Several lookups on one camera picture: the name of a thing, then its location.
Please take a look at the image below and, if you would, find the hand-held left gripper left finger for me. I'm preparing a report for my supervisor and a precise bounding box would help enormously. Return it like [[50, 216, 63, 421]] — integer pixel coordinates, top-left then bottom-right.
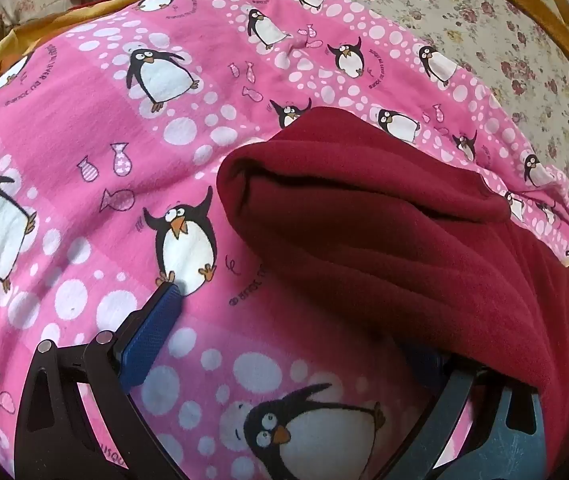
[[14, 282, 185, 480]]

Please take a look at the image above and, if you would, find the floral bedsheet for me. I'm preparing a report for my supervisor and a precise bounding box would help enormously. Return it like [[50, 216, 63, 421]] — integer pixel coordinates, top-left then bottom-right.
[[174, 0, 569, 241]]

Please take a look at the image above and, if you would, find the pink penguin print blanket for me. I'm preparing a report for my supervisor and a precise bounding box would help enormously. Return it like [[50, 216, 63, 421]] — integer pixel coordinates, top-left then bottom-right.
[[0, 0, 569, 480]]

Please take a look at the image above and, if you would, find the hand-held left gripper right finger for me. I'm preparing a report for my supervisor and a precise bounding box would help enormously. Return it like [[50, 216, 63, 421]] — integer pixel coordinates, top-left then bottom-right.
[[409, 350, 549, 480]]

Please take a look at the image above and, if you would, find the yellow checked quilt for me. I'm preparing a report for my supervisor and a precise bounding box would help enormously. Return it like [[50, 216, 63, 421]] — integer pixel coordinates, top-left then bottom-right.
[[471, 0, 569, 96]]

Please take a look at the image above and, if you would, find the orange yellow blanket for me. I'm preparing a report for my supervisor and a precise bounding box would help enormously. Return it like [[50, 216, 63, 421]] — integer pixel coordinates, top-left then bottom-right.
[[0, 0, 195, 106]]

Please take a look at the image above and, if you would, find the dark red fleece garment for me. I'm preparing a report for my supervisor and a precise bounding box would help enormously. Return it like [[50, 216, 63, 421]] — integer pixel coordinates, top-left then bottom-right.
[[217, 106, 569, 480]]

